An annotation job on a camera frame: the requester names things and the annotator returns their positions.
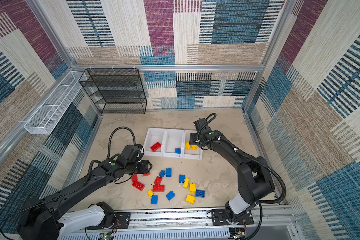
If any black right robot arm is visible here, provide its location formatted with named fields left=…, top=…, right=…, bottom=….
left=189, top=131, right=275, bottom=224

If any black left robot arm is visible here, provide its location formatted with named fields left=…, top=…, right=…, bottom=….
left=17, top=144, right=153, bottom=240

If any white three-compartment bin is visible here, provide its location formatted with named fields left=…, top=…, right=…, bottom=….
left=143, top=128, right=203, bottom=161

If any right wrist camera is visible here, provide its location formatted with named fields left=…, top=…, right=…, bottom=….
left=194, top=118, right=208, bottom=133

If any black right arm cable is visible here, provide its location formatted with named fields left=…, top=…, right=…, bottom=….
left=196, top=113, right=287, bottom=205

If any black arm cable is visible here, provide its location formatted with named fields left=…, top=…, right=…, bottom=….
left=196, top=113, right=287, bottom=205
left=85, top=126, right=137, bottom=184

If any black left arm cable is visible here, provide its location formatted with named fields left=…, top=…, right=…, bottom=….
left=85, top=126, right=137, bottom=184

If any black wire shelf rack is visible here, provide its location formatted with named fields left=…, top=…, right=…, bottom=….
left=79, top=68, right=147, bottom=114

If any white wire mesh basket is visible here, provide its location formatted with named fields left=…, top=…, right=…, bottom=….
left=24, top=72, right=83, bottom=135

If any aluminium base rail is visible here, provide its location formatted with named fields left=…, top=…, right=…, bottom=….
left=58, top=206, right=304, bottom=240

